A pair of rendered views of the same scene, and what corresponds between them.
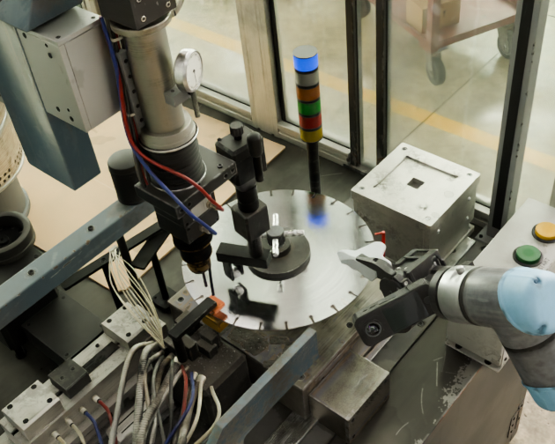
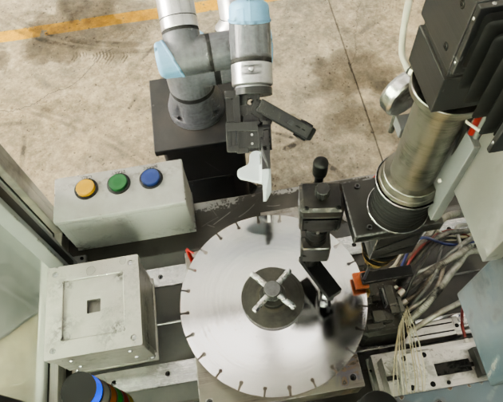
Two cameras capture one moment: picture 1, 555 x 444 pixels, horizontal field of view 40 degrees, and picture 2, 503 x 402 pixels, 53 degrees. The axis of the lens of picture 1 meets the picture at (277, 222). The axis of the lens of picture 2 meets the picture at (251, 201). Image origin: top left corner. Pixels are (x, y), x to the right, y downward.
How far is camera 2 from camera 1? 1.14 m
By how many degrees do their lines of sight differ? 70
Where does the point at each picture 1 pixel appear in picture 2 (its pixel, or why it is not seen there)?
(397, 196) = (120, 305)
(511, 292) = (262, 12)
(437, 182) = (81, 291)
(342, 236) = (215, 273)
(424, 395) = (242, 212)
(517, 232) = (98, 204)
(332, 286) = (264, 236)
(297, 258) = (267, 274)
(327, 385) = not seen: hidden behind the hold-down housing
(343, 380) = not seen: hidden behind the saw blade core
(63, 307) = not seen: outside the picture
